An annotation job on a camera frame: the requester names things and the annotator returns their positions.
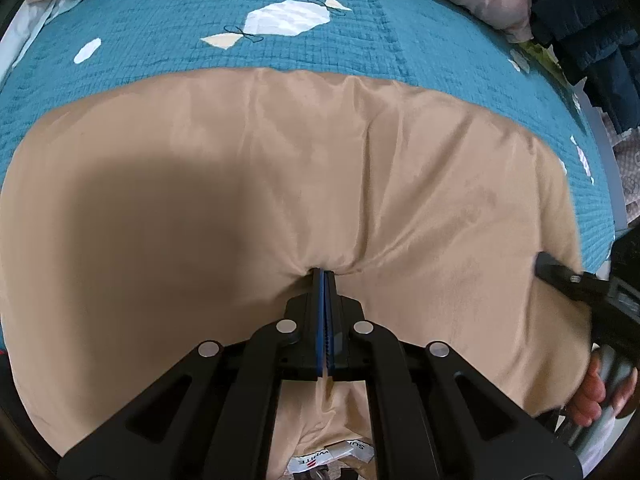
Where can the teal quilted bedspread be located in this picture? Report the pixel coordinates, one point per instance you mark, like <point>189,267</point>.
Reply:
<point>200,20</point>

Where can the pink patterned cloth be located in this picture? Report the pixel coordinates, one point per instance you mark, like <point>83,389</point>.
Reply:
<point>631,160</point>

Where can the tan button-up shirt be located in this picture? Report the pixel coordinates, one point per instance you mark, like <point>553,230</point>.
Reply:
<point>250,185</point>

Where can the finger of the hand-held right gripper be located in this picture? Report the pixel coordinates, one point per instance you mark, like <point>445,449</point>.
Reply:
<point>555,272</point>

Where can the mint green bed frame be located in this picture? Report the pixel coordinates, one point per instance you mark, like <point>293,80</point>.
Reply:
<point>612,180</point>

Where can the navy and yellow puffer jacket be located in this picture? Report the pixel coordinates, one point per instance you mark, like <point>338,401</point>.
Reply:
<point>590,20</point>

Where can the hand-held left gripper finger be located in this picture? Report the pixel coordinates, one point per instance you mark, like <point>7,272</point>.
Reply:
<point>318,320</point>
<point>328,320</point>

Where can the person's right hand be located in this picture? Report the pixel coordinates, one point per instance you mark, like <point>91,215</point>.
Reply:
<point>587,400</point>

